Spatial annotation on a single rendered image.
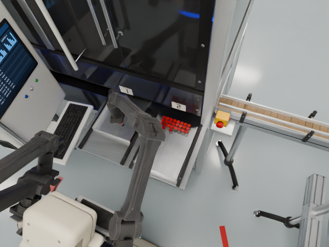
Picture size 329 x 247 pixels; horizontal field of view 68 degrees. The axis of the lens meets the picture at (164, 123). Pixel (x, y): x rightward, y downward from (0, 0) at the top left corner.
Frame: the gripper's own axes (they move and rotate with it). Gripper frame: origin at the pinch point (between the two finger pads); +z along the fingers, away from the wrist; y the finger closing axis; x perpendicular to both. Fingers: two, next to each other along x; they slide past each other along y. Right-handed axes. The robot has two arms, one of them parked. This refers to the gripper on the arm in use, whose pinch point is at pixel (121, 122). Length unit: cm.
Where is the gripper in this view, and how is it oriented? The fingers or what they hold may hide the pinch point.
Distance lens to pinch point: 144.7
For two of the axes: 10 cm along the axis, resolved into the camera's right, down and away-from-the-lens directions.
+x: -9.9, -0.7, 1.2
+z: 0.7, 4.7, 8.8
